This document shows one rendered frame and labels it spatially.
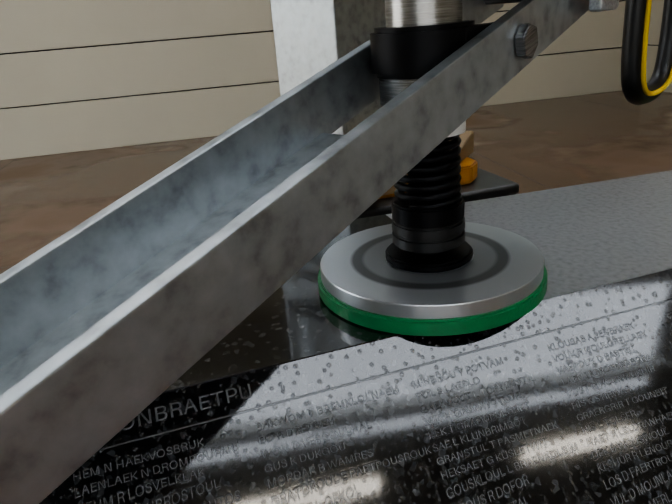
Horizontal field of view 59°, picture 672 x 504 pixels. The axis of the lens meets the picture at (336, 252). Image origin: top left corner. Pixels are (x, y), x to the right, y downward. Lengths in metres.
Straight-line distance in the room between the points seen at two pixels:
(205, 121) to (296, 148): 6.09
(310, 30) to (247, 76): 5.22
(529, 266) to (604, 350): 0.10
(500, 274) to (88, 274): 0.34
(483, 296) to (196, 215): 0.24
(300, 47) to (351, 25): 0.12
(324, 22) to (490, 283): 0.88
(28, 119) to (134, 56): 1.22
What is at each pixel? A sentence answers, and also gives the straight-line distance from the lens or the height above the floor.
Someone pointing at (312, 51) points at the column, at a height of 1.03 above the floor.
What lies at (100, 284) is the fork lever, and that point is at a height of 0.95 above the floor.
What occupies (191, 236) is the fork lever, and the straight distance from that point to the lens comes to 0.43.
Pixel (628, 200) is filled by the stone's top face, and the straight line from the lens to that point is 0.86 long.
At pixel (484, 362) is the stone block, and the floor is 0.82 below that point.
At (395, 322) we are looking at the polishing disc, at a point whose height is 0.86.
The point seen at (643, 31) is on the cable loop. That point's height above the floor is 1.04.
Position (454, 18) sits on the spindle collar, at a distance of 0.53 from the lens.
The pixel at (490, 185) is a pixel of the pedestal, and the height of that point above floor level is 0.74.
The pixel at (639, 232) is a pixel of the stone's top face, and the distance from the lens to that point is 0.75.
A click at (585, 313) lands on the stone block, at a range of 0.59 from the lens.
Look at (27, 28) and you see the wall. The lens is 6.72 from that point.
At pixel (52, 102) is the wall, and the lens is 6.73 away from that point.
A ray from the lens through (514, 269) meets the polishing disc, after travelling 0.56.
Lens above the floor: 1.10
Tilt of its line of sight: 22 degrees down
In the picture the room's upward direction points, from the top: 5 degrees counter-clockwise
